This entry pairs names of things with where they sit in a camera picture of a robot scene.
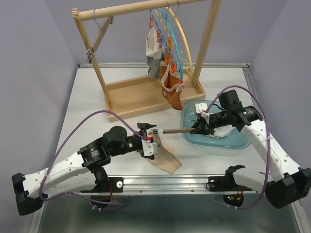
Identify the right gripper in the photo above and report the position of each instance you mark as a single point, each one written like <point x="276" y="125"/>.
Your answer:
<point x="205" y="128"/>

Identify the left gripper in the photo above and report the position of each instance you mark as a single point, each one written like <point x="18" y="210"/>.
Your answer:
<point x="143" y="127"/>

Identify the white underwear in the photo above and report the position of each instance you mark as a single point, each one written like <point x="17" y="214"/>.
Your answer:
<point x="222" y="132"/>

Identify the beige cotton underwear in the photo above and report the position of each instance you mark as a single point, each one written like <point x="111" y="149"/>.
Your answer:
<point x="165" y="159"/>

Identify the orange and cream underwear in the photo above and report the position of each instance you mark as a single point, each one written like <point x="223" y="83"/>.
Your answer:
<point x="172" y="85"/>

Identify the blue plastic hanger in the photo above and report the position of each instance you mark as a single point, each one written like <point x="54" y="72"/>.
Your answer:
<point x="174" y="55"/>

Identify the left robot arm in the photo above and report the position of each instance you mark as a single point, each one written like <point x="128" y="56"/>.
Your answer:
<point x="84" y="170"/>

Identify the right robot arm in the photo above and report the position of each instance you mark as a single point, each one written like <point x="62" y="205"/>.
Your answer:
<point x="284" y="180"/>

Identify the grey and cream underwear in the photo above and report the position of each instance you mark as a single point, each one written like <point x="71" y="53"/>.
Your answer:
<point x="154" y="54"/>

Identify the yellow plastic hanger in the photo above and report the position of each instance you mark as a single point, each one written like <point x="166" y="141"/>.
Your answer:
<point x="188" y="66"/>

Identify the teal plastic bin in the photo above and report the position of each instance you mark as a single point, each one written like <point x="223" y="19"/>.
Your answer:
<point x="232" y="138"/>

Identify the wooden clothes rack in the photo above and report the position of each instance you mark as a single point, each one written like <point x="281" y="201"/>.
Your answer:
<point x="140" y="95"/>

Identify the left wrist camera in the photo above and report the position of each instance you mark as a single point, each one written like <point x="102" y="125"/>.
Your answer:
<point x="149" y="144"/>

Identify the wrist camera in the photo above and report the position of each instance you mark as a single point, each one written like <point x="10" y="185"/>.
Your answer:
<point x="201" y="110"/>
<point x="149" y="144"/>

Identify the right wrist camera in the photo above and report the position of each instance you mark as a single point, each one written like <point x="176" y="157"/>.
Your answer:
<point x="201" y="110"/>

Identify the aluminium mounting rail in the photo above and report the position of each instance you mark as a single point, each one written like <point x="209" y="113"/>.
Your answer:
<point x="153" y="185"/>

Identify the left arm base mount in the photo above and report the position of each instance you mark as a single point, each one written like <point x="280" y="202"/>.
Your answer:
<point x="107" y="184"/>

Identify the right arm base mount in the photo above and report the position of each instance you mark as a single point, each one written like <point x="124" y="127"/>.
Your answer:
<point x="225" y="183"/>

